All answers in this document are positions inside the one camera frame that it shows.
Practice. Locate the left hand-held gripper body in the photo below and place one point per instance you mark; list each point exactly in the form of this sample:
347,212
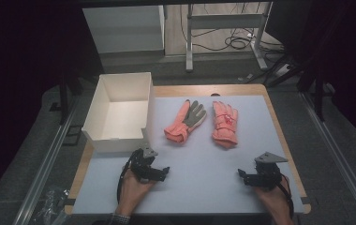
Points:
145,165

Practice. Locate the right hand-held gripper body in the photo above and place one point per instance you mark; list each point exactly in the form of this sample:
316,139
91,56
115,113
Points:
265,175

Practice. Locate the pink glove with grey palm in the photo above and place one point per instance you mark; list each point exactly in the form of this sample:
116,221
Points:
185,122

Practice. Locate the white cardboard box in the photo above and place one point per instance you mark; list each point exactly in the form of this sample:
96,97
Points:
120,115

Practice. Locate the person's right hand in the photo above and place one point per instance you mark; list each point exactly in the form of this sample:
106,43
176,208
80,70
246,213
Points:
273,200

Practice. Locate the person's left hand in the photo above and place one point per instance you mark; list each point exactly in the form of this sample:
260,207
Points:
132,193

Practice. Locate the pale blue table mat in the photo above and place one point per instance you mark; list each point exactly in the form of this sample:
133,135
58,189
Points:
204,175

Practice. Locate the black stand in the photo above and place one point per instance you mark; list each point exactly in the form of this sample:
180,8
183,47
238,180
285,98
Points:
318,93
63,97

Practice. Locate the clear plastic bag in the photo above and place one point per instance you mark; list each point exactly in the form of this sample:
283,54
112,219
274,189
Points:
49,206

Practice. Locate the white power strip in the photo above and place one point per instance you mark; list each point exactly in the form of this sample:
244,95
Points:
282,70

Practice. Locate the white cabinet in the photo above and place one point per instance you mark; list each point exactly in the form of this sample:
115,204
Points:
123,28

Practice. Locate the aluminium rail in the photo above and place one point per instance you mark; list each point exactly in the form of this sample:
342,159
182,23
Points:
338,156
45,168

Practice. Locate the grey metal desk frame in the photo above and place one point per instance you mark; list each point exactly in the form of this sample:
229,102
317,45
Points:
223,22

